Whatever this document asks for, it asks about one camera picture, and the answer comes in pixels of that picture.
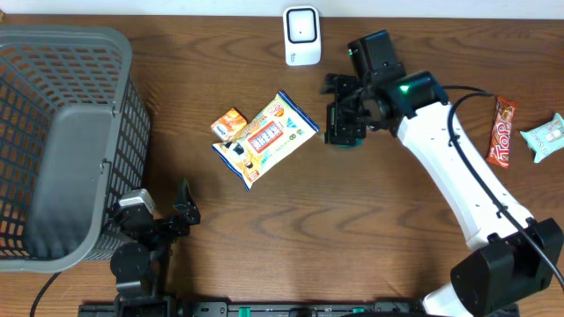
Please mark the grey plastic shopping basket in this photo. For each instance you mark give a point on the grey plastic shopping basket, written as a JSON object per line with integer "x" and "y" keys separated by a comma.
{"x": 74, "y": 140}

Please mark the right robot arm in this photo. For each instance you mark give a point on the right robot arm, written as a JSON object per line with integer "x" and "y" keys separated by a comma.
{"x": 512, "y": 254}

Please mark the white barcode scanner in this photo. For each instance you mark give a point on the white barcode scanner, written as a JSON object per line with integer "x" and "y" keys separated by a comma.
{"x": 303, "y": 43}

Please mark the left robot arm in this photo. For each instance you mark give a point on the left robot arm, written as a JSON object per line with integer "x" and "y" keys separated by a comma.
{"x": 141, "y": 266}

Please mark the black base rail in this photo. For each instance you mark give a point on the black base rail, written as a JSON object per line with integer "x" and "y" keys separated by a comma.
{"x": 222, "y": 309}

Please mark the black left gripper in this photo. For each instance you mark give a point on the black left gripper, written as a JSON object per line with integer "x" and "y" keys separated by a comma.
{"x": 184, "y": 205}

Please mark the red brown chocolate bar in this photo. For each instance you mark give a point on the red brown chocolate bar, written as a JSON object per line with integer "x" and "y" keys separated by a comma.
{"x": 498, "y": 153}

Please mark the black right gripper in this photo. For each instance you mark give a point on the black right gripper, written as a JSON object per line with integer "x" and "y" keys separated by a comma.
{"x": 338, "y": 131}

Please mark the teal wet wipes pack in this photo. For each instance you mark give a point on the teal wet wipes pack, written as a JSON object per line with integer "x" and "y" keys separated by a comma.
{"x": 545, "y": 139}

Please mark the teal mouthwash bottle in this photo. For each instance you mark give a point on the teal mouthwash bottle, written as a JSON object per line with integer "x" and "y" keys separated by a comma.
{"x": 354, "y": 144}

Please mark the yellow snack bag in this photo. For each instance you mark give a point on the yellow snack bag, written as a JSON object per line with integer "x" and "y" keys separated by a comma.
{"x": 278, "y": 130}

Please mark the small orange snack packet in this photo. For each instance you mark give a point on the small orange snack packet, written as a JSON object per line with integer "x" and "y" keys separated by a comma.
{"x": 229, "y": 124}

